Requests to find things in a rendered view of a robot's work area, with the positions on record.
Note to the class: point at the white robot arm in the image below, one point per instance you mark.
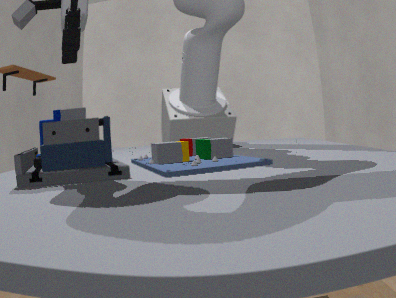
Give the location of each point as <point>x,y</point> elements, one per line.
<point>200,56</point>

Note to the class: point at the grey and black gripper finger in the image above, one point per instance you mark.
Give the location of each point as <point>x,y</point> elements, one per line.
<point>69,57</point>
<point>71,35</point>

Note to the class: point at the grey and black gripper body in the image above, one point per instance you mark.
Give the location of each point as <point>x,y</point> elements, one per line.
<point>82,4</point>

